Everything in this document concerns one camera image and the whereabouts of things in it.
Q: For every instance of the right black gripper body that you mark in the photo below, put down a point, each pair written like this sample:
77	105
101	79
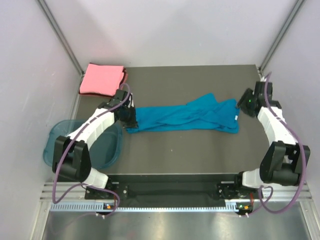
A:
245	102

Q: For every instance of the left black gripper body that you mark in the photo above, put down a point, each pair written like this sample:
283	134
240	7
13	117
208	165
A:
129	119

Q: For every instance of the blue t shirt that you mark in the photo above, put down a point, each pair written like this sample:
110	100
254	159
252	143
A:
203	113

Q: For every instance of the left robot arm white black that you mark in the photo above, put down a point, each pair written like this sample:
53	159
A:
71	153

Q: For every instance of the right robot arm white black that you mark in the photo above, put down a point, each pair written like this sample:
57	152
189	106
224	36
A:
282	163

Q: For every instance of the blue translucent plastic bin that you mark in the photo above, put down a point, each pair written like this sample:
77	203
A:
103	153

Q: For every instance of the pink folded t shirt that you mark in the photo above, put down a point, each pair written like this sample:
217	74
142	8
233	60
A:
95	68

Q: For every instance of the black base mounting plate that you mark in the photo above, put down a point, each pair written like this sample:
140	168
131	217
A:
210	190

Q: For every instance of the grey slotted cable duct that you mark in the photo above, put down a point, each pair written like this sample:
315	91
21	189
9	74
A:
106	207

